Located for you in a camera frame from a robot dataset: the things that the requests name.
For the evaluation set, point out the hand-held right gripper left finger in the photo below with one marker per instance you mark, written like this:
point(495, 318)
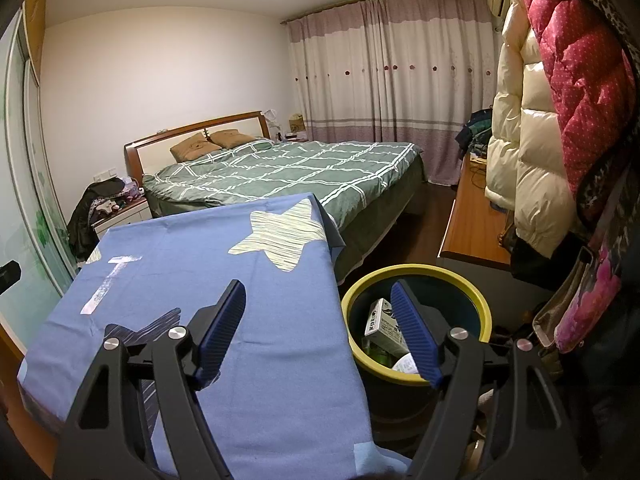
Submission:
point(220, 335)

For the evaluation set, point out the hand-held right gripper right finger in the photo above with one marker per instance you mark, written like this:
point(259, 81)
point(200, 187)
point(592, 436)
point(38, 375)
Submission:
point(417, 335)

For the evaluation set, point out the white cardboard box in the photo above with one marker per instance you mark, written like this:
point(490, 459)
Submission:
point(382, 325)

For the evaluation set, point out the yellow-rimmed trash bin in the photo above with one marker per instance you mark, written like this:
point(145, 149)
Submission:
point(440, 295)

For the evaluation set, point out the blue star-print tablecloth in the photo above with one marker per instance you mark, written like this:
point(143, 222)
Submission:
point(175, 270)

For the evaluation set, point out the pile of dark clothes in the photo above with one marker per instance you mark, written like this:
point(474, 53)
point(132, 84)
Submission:
point(82, 220)

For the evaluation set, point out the glass wardrobe sliding door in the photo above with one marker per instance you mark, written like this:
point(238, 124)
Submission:
point(30, 185)

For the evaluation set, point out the wooden dresser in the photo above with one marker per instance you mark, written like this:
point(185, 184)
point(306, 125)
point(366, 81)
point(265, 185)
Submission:
point(470, 220)

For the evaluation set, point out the white nightstand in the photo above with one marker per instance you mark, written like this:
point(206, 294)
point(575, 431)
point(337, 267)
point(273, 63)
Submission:
point(125, 220)

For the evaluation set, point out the black garment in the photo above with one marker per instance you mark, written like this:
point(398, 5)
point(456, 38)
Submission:
point(535, 260)

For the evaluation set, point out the beige handbag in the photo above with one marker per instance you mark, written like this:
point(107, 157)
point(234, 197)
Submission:
point(560, 310)

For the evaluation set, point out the pink floral bag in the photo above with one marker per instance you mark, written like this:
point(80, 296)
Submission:
point(590, 300)

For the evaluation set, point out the green plaid duvet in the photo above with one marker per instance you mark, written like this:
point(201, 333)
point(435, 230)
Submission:
point(300, 170)

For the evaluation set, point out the brown pillow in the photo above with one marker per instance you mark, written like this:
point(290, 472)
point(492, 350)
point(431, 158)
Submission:
point(195, 149)
point(232, 139)

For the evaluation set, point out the wooden bed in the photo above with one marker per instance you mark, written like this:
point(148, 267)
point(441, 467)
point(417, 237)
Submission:
point(165, 140)

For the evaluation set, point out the pile of clothes on dresser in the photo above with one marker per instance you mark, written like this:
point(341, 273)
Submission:
point(475, 135)

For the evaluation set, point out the cream puffer jacket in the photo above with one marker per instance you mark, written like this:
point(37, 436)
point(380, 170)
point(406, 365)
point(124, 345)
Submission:
point(535, 160)

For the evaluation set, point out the white bedside lamp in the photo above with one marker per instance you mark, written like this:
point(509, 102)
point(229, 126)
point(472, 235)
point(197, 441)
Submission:
point(271, 122)

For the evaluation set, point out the small cardboard box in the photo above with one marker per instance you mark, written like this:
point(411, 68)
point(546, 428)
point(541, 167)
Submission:
point(296, 123)

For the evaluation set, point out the pink and white curtain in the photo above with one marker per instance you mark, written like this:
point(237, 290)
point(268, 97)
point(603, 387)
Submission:
point(390, 85)

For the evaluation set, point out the red dotted quilted jacket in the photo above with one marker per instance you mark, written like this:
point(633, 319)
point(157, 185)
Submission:
point(575, 85)

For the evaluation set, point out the white wall switch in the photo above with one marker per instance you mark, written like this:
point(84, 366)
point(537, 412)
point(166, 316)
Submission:
point(104, 175)

